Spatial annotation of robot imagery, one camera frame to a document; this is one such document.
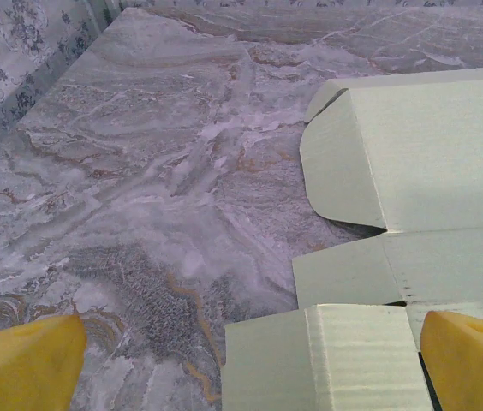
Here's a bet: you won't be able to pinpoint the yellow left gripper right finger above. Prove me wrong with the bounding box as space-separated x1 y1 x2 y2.
419 310 483 411

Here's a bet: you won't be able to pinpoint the pale green paper box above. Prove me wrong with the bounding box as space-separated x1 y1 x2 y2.
223 65 483 411

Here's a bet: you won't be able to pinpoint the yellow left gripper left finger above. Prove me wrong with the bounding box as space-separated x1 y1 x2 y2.
0 313 88 411

